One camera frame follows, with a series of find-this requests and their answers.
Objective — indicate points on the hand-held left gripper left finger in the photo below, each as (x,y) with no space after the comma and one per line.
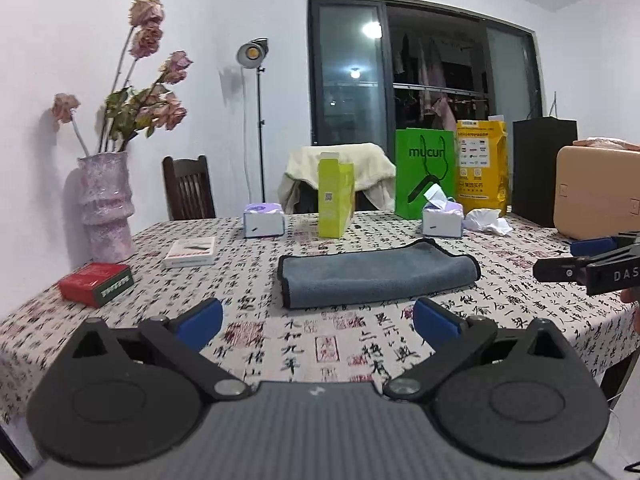
(201,321)

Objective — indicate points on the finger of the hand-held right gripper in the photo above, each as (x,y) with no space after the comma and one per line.
(592,247)
(557,269)

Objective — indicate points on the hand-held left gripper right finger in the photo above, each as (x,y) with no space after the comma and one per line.
(434,323)

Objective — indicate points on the grey towel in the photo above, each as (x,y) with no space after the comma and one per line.
(375,275)

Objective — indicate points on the person's right hand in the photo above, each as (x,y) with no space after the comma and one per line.
(630,296)

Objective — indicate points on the beige hard case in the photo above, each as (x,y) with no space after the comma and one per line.
(600,190)

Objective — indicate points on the flat white box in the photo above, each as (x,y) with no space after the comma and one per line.
(190,252)

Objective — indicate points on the crumpled white tissue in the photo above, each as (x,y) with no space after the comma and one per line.
(487,220)

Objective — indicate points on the white purple tissue box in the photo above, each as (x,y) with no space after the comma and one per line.
(263,222)
(442,220)

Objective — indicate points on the pink cloth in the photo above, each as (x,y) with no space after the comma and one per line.
(607,143)

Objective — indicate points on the red and green box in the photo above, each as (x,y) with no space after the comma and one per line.
(92,282)

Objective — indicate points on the yellow plastic bag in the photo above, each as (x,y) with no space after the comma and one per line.
(482,170)

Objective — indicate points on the dark wooden chair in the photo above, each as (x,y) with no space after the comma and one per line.
(189,190)

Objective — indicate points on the pink speckled vase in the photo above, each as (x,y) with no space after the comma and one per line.
(106,210)

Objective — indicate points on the green paper bag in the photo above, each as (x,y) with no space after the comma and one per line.
(425,170)

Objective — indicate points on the lime green carton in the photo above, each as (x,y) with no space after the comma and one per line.
(335,195)

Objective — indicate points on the cream blanket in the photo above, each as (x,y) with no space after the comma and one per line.
(370,165)

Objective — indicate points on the dried pink roses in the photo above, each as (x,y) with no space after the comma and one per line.
(145,105)

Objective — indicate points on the hanging laundry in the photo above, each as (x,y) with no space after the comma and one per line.
(432,75)

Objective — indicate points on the dark framed glass door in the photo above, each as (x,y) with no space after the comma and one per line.
(350,80)

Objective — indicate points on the studio light on stand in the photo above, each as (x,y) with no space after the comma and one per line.
(251,52)

